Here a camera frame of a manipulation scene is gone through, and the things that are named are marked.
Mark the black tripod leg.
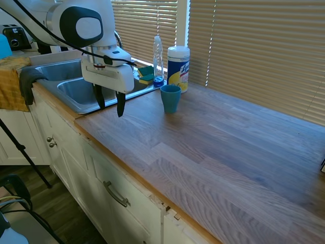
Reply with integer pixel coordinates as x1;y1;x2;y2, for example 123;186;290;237
0;118;53;189

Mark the wooden window blind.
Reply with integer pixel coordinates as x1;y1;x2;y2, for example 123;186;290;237
110;0;178;69
189;0;325;127

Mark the brushed metal drawer handle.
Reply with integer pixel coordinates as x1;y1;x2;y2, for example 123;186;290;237
103;180;131;208

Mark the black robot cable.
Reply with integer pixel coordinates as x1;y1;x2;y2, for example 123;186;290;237
0;0;137;67

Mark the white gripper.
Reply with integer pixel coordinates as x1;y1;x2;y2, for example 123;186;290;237
81;47;135;118

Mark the white kitchen cabinet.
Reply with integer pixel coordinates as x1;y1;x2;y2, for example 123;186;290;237
0;86;211;244

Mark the teal blue mug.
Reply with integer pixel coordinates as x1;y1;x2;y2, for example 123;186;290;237
160;84;182;114

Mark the clear dish soap bottle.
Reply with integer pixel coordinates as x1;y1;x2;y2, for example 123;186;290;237
152;36;164;88

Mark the grey dish cloth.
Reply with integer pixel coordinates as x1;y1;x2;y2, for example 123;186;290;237
19;66;49;106

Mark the stainless steel double sink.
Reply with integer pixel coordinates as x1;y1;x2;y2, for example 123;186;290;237
29;57;168;115

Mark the Lysol wipes canister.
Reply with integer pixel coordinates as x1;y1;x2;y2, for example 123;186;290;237
167;45;191;94

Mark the yellow patterned towel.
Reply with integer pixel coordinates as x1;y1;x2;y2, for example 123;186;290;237
0;56;33;113

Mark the black toaster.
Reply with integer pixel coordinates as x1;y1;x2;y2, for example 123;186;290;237
2;23;33;51

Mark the black frame with cables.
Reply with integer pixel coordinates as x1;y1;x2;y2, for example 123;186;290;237
0;174;64;244

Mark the light blue plastic object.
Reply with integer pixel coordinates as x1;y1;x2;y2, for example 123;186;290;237
0;34;13;61

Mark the yellow green sponge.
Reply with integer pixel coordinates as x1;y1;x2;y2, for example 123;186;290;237
138;73;155;86
138;66;154;77

